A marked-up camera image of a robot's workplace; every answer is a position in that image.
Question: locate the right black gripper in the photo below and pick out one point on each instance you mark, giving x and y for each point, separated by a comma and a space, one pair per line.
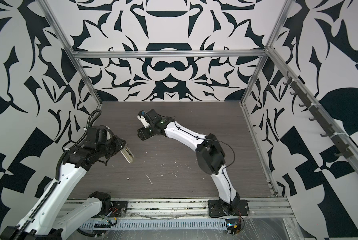
143, 134

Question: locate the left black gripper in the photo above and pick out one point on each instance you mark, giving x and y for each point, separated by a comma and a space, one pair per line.
118, 144

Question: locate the white remote control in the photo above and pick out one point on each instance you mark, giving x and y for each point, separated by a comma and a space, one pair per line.
128, 155

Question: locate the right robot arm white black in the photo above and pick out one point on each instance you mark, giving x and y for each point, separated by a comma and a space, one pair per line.
209, 152

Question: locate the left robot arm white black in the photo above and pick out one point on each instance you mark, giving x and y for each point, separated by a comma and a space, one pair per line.
41, 223

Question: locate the small green circuit board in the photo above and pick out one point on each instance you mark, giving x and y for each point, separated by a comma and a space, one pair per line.
234, 226

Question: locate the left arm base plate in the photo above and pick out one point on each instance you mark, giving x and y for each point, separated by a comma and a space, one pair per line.
116, 209

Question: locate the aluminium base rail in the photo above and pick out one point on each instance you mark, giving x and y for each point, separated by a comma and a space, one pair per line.
156, 209

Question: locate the white slotted cable duct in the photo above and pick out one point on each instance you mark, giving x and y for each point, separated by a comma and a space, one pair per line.
173, 224

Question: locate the aluminium frame back bar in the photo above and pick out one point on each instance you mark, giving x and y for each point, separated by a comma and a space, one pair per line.
168, 54

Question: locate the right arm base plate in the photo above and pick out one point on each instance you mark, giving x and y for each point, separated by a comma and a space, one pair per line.
218, 209

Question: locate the black wall hook rack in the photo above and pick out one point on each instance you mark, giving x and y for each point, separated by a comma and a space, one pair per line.
320, 116

